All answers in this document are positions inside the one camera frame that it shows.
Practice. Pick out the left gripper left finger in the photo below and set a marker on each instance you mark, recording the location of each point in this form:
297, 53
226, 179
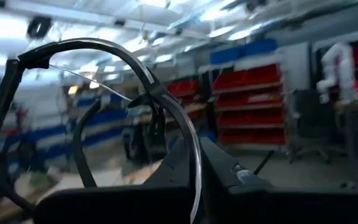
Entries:
182, 168

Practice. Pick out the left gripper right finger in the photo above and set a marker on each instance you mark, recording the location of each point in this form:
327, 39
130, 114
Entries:
219, 174

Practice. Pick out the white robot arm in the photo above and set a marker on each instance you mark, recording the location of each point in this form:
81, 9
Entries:
337, 68

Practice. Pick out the red bin shelf rack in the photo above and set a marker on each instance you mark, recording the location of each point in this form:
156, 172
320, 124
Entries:
250, 118

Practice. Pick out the red storage bin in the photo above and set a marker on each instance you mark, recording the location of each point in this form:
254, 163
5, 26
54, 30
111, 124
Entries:
183, 87

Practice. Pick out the blue storage bin row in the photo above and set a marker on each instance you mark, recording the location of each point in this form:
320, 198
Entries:
104, 116

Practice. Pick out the black office chair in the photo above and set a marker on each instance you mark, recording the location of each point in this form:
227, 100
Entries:
309, 115

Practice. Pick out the blue bins atop rack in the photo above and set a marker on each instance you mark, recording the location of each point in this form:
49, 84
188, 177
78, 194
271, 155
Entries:
244, 51

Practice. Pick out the wooden workbench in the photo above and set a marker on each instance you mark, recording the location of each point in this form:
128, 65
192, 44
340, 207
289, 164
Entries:
356, 105

